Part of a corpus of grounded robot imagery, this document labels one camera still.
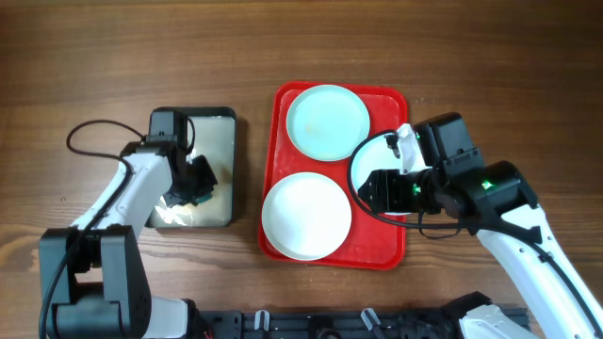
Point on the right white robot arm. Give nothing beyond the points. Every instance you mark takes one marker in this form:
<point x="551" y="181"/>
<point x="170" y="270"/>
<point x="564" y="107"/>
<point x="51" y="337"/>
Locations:
<point x="498" y="206"/>

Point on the black tray with soapy water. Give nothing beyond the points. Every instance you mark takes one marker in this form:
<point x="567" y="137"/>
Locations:
<point x="212" y="130"/>

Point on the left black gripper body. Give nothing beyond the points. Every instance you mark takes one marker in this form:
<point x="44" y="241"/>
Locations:
<point x="198" y="177"/>

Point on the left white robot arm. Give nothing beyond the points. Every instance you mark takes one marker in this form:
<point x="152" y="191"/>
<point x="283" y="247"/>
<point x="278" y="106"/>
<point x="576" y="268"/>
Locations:
<point x="93" y="281"/>

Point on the green yellow sponge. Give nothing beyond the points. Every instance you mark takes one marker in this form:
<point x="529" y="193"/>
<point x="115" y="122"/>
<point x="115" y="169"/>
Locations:
<point x="203" y="198"/>

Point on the light blue plate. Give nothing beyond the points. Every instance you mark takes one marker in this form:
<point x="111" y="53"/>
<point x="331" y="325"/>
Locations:
<point x="376" y="155"/>

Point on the red plastic tray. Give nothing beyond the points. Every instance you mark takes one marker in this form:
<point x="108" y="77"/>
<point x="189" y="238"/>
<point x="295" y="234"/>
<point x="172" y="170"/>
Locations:
<point x="370" y="244"/>

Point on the pale green plate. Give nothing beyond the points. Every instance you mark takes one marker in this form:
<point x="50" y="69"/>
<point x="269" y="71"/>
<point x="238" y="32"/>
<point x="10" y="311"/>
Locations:
<point x="327" y="122"/>

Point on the white plate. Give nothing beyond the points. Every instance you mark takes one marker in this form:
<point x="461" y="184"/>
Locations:
<point x="306" y="216"/>

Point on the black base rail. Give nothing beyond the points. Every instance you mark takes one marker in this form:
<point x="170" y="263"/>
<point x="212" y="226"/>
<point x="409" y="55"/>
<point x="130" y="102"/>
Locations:
<point x="410" y="324"/>

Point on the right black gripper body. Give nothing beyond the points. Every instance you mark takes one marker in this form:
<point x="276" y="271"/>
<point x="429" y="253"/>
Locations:
<point x="405" y="193"/>

